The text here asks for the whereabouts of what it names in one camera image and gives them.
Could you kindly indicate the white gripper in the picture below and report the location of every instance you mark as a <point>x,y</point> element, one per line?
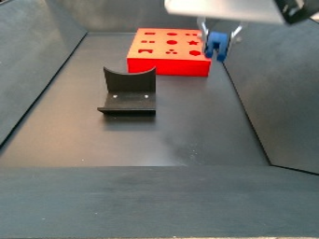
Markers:
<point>238,10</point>

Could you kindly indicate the blue two-pronged peg object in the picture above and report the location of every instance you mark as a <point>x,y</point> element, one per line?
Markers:
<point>217,44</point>

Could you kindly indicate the red fixture block with holes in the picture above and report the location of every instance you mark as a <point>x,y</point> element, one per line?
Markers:
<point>171,50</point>

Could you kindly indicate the black curved regrasp stand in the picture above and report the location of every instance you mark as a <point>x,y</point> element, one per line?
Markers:
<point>131,92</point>

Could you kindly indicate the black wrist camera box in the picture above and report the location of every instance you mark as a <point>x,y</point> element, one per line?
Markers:
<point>297,10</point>

